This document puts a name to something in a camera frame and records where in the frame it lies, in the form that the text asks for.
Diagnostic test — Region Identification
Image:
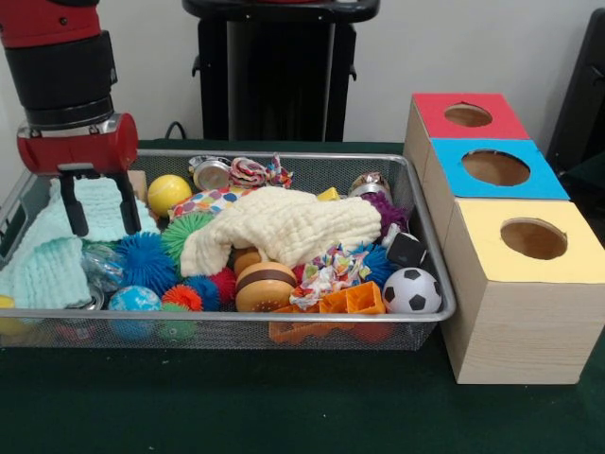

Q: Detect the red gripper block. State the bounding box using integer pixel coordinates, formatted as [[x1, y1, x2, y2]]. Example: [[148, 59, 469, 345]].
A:
[[16, 113, 143, 238]]

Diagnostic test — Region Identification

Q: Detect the mint green cloth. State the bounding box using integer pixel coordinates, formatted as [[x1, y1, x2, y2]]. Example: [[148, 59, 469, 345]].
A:
[[0, 177, 160, 311]]

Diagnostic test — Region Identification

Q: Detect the cream yellow cloth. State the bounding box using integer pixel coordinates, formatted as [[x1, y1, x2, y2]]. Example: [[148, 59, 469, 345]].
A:
[[178, 186, 384, 277]]

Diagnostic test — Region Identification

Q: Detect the clear shallow bin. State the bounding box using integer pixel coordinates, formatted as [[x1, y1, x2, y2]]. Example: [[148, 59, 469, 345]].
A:
[[0, 148, 458, 351]]

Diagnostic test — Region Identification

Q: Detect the wooden box with three holes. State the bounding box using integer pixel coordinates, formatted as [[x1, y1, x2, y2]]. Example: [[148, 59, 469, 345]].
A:
[[404, 92, 605, 386]]

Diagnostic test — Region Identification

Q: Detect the clear crumpled plastic packet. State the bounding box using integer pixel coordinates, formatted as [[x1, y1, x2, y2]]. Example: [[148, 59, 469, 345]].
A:
[[80, 241, 127, 295]]

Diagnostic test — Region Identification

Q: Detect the yellow ball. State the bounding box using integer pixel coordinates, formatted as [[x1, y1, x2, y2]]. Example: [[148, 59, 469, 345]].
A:
[[147, 174, 194, 219]]

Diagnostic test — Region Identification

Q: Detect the large blue spiky ball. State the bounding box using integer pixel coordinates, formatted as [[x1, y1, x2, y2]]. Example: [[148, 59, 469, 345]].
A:
[[117, 232, 181, 297]]

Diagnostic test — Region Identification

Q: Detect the green spiky ball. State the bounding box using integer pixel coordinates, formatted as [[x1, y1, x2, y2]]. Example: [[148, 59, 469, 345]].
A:
[[161, 212, 215, 267]]

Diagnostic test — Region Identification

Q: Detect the flat colourful dotted packet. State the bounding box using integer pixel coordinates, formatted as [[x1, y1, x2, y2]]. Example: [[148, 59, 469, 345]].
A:
[[168, 186, 249, 221]]

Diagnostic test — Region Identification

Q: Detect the toy burger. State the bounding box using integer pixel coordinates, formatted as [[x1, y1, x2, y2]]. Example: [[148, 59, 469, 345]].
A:
[[234, 261, 298, 313]]

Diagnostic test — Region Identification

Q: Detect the orange plastic toy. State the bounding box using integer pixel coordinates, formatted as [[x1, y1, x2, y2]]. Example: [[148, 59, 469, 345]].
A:
[[269, 281, 387, 343]]

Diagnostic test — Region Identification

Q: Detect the dark green table cloth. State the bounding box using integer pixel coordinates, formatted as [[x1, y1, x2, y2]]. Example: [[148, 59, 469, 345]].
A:
[[0, 139, 605, 454]]

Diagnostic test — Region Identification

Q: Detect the black and white soccer ball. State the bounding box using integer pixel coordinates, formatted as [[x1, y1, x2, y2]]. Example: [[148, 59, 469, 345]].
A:
[[383, 268, 442, 315]]

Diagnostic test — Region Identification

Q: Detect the black stand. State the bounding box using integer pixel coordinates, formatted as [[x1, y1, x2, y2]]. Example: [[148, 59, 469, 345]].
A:
[[546, 8, 605, 190]]

